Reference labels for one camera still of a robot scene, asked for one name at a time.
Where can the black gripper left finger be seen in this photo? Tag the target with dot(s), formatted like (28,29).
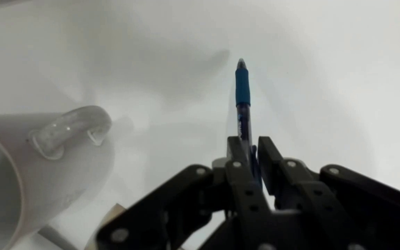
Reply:
(166,217)

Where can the beige cloth under dustpan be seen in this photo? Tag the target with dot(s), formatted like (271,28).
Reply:
(112,213)

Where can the blue pen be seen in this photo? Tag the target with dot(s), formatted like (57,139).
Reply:
(241,97)

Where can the round white table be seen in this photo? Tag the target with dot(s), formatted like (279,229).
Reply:
(325,82)

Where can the light grey ceramic mug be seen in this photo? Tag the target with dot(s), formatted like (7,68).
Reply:
(48,163)

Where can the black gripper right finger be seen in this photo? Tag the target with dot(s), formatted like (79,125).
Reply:
(346,210)

